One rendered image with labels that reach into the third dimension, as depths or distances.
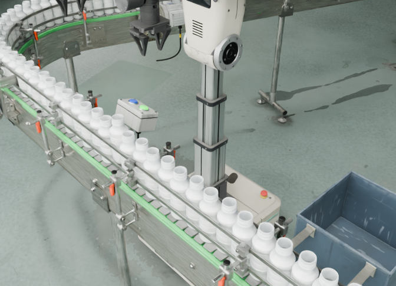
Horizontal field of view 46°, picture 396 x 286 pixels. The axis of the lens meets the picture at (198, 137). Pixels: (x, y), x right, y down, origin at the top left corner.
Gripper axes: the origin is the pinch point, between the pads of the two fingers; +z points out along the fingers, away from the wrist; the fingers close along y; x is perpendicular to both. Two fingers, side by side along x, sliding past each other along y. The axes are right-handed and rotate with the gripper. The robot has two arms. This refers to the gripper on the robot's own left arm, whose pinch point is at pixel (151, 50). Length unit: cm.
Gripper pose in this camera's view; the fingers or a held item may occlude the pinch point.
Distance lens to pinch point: 143.0
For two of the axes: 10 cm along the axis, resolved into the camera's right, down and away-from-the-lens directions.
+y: 7.4, -3.8, 5.6
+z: -0.1, 8.2, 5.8
